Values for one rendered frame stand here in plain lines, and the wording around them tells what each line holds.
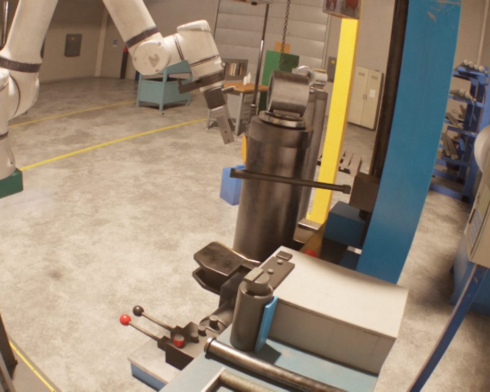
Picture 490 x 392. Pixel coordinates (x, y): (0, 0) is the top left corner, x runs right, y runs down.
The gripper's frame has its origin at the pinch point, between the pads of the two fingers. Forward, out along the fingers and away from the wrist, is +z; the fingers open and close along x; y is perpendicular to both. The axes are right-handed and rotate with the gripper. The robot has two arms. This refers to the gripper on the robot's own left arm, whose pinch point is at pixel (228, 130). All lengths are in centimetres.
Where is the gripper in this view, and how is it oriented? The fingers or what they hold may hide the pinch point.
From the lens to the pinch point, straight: 110.8
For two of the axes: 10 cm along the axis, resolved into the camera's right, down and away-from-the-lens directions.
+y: 9.5, -2.7, -1.2
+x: 0.1, -3.8, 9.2
